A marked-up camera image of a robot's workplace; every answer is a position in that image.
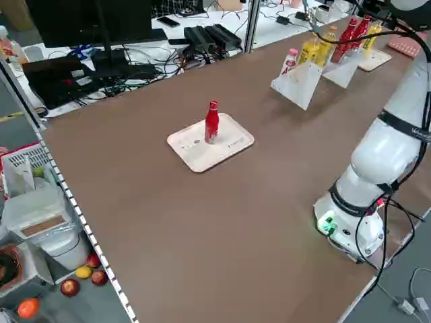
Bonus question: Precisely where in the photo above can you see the clear drink bottle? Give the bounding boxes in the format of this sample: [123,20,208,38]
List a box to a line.
[0,26,18,63]

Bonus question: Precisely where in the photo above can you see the white AD bottle pink cap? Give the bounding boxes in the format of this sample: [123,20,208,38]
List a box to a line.
[281,48,299,75]

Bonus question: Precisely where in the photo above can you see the yellow Rock Sugar Pear bottle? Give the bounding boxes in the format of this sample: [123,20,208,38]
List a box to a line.
[363,20,384,57]
[298,33,321,67]
[318,26,338,68]

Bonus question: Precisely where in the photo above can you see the white power adapter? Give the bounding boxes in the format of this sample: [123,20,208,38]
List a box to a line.
[393,295,416,316]

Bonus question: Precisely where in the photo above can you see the clear stepped shelf white ends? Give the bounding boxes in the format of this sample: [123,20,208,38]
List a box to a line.
[270,46,360,111]

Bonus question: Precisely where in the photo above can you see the black monitor stand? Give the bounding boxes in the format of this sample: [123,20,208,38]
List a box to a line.
[91,43,159,81]

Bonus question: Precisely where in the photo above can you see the aluminium frame rail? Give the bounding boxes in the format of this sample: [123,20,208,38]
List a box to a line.
[0,55,139,323]

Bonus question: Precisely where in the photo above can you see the white paper bag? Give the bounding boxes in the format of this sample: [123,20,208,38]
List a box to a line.
[6,156,35,196]

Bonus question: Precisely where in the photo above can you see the white workbench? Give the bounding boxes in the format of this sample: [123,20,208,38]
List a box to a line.
[20,0,358,118]

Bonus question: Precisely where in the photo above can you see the black white checked cloth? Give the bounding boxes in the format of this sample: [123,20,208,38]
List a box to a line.
[151,0,205,20]

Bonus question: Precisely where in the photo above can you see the black finned power supply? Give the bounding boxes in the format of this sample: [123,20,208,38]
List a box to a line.
[205,24,243,48]
[184,26,217,52]

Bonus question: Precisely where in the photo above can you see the black monitor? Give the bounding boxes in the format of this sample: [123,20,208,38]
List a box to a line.
[25,0,153,48]

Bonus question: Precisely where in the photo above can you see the black smartphone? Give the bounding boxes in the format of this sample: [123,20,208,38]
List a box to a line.
[157,15,181,28]

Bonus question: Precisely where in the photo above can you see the pink plastic basket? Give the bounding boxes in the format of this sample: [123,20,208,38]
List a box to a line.
[387,28,422,58]

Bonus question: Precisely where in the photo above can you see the white crate red rim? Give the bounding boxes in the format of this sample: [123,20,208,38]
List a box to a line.
[0,143,55,199]

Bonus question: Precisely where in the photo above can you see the white plastic bucket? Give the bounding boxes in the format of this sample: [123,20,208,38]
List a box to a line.
[40,228,89,270]

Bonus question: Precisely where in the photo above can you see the red Coca-Cola bottle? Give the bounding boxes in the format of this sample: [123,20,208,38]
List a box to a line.
[350,15,372,51]
[331,18,358,64]
[204,100,220,145]

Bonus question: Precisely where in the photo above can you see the aluminium frame post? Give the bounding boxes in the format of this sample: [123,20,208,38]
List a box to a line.
[244,0,262,53]

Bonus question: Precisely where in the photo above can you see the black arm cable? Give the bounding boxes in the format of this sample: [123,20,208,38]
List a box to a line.
[336,191,426,323]

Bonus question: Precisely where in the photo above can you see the black laptop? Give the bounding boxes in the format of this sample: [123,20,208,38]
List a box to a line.
[22,55,102,110]

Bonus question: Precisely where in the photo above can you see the translucent plastic container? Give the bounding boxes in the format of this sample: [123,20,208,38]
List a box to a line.
[1,186,73,240]

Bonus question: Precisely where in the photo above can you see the cream rabbit-print tray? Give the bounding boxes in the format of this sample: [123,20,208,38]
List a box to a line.
[356,49,394,72]
[166,112,255,174]

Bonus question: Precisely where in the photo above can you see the orange fruit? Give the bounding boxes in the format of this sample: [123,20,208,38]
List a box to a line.
[17,297,40,319]

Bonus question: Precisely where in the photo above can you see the brown bowl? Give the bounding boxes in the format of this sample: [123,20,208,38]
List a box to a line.
[0,244,23,291]

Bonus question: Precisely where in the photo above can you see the cardboard box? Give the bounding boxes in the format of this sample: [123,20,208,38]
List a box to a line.
[218,0,244,11]

